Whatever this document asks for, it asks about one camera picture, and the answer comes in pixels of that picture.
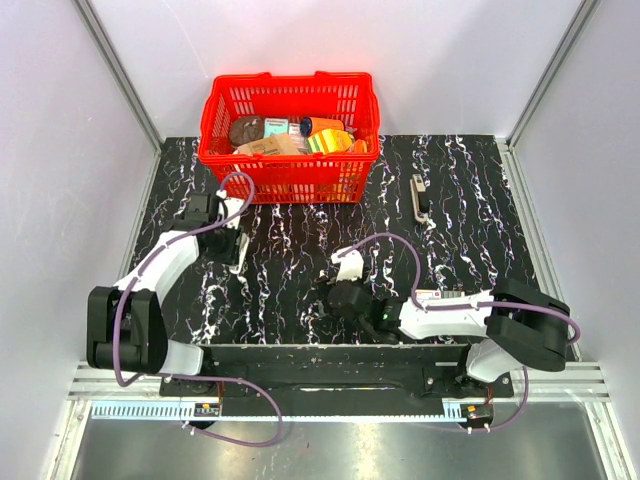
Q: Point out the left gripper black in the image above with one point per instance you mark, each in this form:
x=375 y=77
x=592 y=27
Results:
x=231 y=256

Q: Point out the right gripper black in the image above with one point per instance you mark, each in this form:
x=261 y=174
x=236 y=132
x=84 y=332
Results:
x=366 y=291

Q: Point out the beige staple remover tool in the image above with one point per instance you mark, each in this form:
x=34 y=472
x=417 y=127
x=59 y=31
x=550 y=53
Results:
x=420 y=199

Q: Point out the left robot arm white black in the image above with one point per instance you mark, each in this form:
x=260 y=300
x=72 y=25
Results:
x=125 y=320

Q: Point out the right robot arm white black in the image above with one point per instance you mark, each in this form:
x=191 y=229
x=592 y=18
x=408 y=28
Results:
x=514 y=326

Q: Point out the red white staple box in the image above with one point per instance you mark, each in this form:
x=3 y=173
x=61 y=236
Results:
x=424 y=295

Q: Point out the grey staple strip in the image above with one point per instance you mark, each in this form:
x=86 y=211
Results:
x=452 y=294

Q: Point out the brown round cookie pack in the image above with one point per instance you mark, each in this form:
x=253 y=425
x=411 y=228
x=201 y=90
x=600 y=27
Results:
x=246 y=129

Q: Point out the brown cardboard box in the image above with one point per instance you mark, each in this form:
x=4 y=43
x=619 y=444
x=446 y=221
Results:
x=280 y=144

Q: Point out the teal white small box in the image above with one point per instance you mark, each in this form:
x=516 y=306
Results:
x=275 y=126

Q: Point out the red plastic shopping basket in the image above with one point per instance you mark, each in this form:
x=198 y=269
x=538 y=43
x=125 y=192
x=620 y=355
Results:
x=311 y=178

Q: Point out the yellow green snack pack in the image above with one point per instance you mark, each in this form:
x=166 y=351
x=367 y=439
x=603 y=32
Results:
x=329 y=141

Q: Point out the orange bottle blue cap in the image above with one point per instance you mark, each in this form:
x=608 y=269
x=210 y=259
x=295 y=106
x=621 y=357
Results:
x=309 y=126

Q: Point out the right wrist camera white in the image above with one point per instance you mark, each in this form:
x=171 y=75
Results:
x=350 y=264

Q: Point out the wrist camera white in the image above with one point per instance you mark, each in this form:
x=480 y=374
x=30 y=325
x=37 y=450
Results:
x=350 y=264
x=228 y=206

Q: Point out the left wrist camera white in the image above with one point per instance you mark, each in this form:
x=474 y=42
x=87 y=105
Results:
x=228 y=206

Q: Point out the aluminium frame rail front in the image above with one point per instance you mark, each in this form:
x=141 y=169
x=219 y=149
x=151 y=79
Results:
x=155 y=399

